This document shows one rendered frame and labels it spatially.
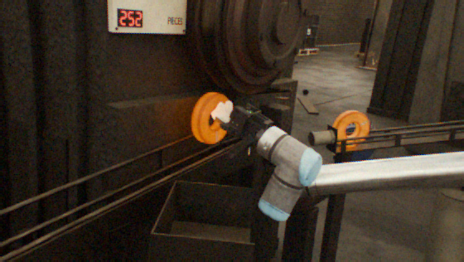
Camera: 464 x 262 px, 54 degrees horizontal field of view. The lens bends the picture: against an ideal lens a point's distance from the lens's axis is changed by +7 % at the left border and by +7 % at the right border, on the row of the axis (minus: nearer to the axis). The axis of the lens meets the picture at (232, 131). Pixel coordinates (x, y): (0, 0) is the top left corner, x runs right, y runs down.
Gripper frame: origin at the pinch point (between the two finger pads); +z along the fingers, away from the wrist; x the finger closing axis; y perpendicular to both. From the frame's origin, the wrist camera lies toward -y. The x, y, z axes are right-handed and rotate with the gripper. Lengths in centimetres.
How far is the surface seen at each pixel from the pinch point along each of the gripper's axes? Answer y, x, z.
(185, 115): -5.2, 2.6, 8.0
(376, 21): -69, -870, 270
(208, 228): -17.3, 21.3, -24.5
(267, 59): 18.6, -12.9, -4.3
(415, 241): -73, -138, -56
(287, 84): -1, -59, 9
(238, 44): 20.9, -4.9, 2.1
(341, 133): -11, -65, -19
